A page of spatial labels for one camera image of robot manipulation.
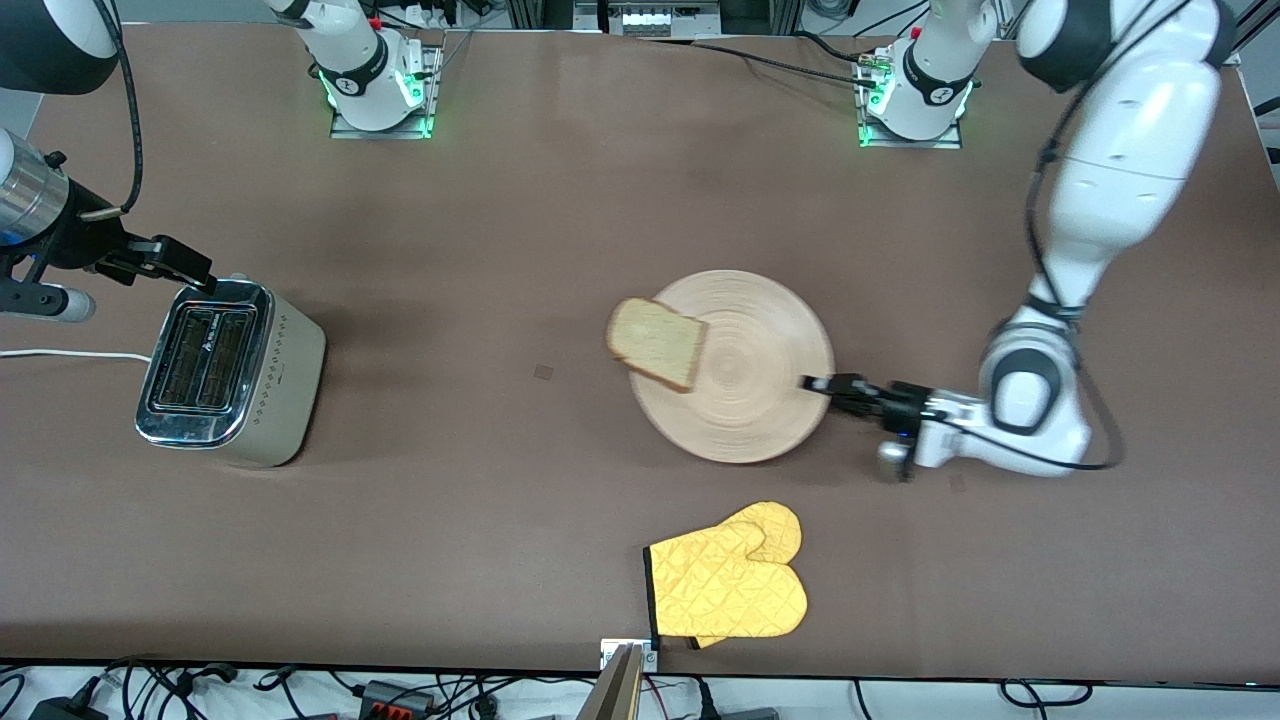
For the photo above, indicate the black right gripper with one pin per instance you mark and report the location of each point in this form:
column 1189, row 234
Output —
column 75, row 245

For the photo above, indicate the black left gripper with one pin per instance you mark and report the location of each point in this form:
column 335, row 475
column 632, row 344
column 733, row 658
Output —
column 893, row 400

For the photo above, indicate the round wooden plate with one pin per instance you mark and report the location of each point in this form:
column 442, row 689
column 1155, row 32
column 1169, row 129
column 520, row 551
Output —
column 745, row 405

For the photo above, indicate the brown bread slice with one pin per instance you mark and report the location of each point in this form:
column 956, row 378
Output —
column 655, row 342

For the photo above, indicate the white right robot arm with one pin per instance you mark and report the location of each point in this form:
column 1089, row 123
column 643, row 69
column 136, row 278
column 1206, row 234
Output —
column 350, row 40

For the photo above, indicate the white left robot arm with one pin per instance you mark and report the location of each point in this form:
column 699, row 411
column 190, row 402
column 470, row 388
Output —
column 1130, row 150

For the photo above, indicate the silver two-slot toaster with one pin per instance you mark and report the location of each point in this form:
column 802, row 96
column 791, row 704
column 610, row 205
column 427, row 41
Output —
column 290, row 390

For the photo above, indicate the yellow quilted oven mitt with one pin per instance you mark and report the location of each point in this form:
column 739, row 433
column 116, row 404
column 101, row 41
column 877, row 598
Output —
column 730, row 590
column 706, row 641

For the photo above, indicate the aluminium profile bar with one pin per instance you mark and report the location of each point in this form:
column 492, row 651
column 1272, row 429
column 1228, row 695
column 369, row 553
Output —
column 615, row 692

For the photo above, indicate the black power adapter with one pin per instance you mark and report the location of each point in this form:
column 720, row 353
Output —
column 65, row 712

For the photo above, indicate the black box orange connectors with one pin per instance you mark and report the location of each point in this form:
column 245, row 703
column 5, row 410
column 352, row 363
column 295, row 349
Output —
column 385, row 692

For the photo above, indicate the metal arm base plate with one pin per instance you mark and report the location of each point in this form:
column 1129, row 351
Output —
column 345, row 129
column 950, row 141

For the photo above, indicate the small metal bracket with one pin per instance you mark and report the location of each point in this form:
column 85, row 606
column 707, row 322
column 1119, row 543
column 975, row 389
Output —
column 608, row 650

